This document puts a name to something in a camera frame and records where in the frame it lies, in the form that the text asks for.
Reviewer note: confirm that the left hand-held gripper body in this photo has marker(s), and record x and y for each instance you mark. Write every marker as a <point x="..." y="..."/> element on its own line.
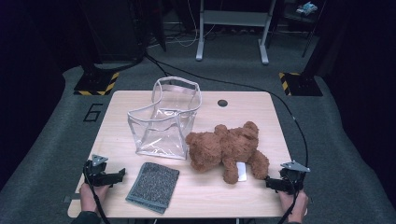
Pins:
<point x="95" y="174"/>

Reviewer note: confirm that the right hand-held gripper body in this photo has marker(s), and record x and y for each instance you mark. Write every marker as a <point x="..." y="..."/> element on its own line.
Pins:
<point x="292" y="182"/>

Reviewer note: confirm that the grey cloth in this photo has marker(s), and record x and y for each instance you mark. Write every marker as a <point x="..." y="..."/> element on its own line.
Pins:
<point x="152" y="188"/>

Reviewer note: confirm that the clear plastic bag white trim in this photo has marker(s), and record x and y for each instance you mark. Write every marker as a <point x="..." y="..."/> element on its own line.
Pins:
<point x="162" y="137"/>

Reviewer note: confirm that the brown teddy bear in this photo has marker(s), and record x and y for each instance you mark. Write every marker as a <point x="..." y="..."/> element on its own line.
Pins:
<point x="224" y="149"/>

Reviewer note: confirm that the person's left hand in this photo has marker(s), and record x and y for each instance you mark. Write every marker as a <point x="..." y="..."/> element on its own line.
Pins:
<point x="90" y="197"/>

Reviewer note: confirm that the person's right hand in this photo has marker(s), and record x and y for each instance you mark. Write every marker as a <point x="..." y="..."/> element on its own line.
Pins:
<point x="295" y="207"/>

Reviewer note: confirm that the black stand base striped edge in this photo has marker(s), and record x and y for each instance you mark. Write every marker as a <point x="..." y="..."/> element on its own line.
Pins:
<point x="93" y="84"/>
<point x="303" y="84"/>

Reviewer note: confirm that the black round table grommet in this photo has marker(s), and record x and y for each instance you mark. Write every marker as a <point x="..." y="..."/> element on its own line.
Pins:
<point x="222" y="103"/>

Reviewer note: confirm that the black cabinet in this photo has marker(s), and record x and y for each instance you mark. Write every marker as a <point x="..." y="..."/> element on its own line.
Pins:
<point x="115" y="31"/>

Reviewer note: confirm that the blue white packet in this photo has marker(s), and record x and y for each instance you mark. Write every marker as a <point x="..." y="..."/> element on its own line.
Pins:
<point x="306" y="8"/>

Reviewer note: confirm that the grey table bracket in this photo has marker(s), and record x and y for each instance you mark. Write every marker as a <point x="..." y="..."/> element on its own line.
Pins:
<point x="67" y="199"/>

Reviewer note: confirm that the white metal desk frame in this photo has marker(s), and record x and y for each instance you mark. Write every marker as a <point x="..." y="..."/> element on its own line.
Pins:
<point x="233" y="18"/>

